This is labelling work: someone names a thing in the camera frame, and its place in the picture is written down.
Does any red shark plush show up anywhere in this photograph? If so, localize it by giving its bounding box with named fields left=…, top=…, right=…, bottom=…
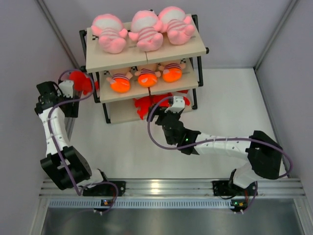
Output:
left=172, top=90, right=191, bottom=106
left=152, top=93, right=172, bottom=107

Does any pink striped plush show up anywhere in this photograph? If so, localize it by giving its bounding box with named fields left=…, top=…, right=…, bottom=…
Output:
left=128, top=10, right=163, bottom=52
left=91, top=14, right=128, bottom=54

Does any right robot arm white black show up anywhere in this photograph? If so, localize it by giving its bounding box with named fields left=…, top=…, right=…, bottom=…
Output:
left=149, top=106, right=282, bottom=197

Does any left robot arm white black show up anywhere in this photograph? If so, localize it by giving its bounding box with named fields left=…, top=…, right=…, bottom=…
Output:
left=34, top=80, right=111, bottom=196

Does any beige three-tier shelf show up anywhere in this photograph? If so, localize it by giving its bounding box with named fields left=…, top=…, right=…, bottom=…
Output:
left=79, top=28, right=209, bottom=123

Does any pink plush right top shelf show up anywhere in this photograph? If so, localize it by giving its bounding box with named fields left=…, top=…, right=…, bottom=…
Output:
left=158, top=6, right=196, bottom=45

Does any orange doll left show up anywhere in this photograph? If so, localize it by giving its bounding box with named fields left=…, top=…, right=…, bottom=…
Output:
left=106, top=72, right=133, bottom=93

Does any orange doll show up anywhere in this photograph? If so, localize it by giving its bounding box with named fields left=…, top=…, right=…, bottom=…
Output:
left=158, top=63, right=186, bottom=83
left=106, top=72, right=133, bottom=93
left=135, top=69, right=161, bottom=88

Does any orange doll right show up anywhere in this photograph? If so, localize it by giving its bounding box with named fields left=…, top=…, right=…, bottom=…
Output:
left=158, top=63, right=186, bottom=83

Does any orange doll middle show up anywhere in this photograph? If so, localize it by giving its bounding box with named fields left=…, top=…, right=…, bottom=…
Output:
left=135, top=69, right=161, bottom=88

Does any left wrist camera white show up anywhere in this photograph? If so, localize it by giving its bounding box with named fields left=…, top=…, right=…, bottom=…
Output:
left=59, top=80, right=74, bottom=98

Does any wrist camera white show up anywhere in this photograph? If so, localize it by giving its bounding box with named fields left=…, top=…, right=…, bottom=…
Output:
left=167, top=96, right=185, bottom=113
left=59, top=80, right=74, bottom=98

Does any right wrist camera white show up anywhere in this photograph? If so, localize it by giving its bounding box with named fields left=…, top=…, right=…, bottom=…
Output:
left=167, top=96, right=185, bottom=113

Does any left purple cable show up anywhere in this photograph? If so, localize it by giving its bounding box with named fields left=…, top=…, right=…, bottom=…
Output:
left=47, top=70, right=119, bottom=216

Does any purple cable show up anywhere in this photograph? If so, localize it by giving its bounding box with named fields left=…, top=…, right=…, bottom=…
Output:
left=146, top=96, right=294, bottom=179
left=47, top=70, right=119, bottom=216

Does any aluminium rail base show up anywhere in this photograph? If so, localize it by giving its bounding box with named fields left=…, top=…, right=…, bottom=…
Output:
left=39, top=178, right=305, bottom=198

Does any slotted cable duct grey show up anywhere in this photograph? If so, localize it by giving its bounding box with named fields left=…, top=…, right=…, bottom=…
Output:
left=48, top=198, right=244, bottom=209

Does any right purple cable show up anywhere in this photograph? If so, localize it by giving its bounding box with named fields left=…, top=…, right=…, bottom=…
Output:
left=146, top=96, right=294, bottom=179

